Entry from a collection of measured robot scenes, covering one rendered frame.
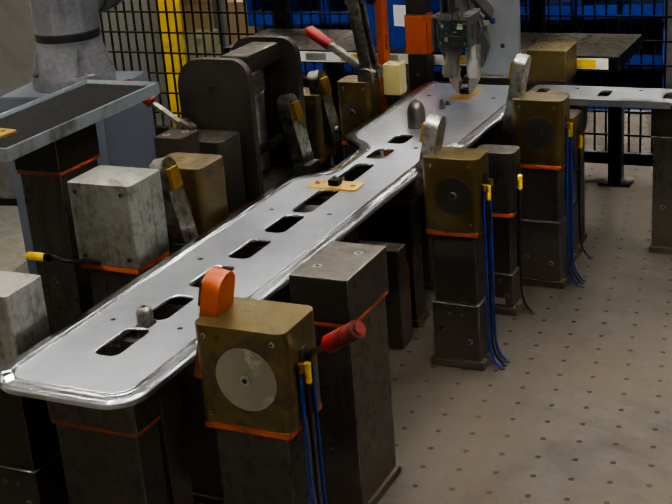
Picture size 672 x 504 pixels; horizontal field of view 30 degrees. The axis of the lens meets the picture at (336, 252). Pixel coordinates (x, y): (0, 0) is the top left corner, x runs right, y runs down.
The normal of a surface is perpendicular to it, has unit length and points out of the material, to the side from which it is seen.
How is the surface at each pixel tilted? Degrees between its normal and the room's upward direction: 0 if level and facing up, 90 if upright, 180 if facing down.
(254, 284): 0
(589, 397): 0
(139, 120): 90
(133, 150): 90
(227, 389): 90
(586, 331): 0
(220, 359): 90
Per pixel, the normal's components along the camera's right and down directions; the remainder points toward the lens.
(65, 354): -0.07, -0.93
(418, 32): -0.42, 0.35
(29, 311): 0.90, 0.09
